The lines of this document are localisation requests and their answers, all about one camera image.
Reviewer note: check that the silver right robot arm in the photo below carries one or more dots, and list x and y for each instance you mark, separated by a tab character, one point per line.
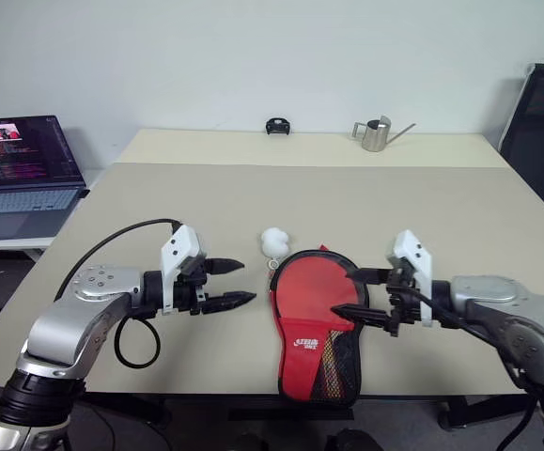
487	296

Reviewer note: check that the steel watering can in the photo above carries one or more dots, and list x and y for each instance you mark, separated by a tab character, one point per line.
376	137

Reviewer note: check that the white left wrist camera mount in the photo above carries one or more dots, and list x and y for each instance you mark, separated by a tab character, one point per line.
177	249

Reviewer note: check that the red and black paddle case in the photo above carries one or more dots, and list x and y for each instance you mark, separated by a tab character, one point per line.
299	357

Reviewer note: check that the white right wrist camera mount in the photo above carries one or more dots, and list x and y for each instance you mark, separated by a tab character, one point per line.
412	249

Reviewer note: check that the black table frame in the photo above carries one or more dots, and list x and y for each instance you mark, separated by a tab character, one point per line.
182	406

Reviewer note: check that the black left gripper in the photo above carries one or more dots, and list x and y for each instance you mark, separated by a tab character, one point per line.
189	296

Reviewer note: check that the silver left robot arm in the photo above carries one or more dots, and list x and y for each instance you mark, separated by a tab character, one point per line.
65	324

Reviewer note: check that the black bar under table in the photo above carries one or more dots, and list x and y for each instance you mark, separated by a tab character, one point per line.
290	414

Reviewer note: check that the open dark laptop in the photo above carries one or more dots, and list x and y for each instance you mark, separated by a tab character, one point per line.
22	188

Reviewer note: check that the small black clip object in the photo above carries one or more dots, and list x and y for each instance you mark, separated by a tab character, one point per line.
278	127

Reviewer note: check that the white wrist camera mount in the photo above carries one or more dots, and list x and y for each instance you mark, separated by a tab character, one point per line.
412	249
177	249

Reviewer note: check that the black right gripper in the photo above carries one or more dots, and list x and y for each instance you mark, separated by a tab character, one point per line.
400	305

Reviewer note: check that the white fluffy ball charm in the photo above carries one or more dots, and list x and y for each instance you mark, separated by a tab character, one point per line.
275	240

